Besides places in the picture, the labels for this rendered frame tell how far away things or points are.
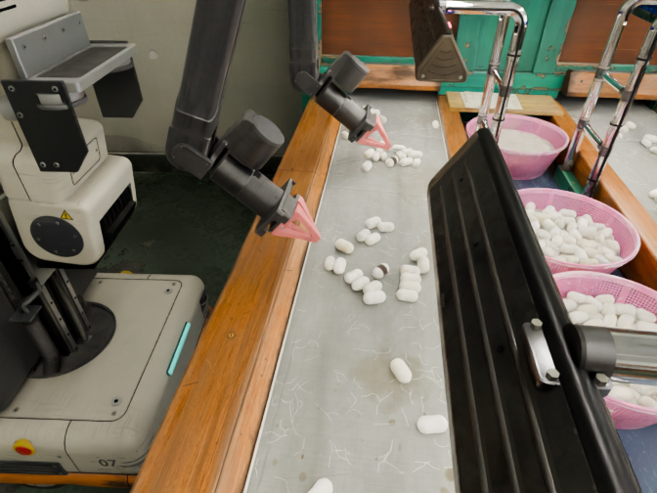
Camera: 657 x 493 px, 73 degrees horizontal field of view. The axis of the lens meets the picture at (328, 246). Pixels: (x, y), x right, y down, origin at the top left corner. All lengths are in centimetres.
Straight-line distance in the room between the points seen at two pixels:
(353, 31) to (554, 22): 60
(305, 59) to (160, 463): 77
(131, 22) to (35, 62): 169
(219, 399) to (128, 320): 89
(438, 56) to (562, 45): 91
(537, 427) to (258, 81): 236
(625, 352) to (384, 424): 43
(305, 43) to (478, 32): 71
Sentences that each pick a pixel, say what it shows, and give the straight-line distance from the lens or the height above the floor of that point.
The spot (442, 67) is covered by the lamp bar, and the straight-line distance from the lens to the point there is 76.
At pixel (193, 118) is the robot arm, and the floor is 103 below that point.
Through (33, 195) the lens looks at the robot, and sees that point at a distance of 102.
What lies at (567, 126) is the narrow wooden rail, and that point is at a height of 76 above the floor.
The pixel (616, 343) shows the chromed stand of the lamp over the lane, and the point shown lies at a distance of 22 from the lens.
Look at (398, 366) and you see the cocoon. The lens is 64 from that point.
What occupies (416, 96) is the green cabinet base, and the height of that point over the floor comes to 74.
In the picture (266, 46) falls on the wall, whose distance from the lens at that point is 243.
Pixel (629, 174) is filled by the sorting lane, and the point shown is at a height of 74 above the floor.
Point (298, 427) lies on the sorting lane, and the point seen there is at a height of 74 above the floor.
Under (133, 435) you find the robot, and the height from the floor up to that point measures 27.
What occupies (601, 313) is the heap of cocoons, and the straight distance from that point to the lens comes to 86.
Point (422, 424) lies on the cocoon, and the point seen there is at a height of 76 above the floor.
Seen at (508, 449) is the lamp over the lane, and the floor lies 108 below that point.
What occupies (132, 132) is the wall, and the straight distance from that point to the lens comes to 281.
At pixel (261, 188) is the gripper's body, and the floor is 92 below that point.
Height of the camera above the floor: 126
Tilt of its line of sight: 38 degrees down
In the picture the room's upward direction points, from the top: straight up
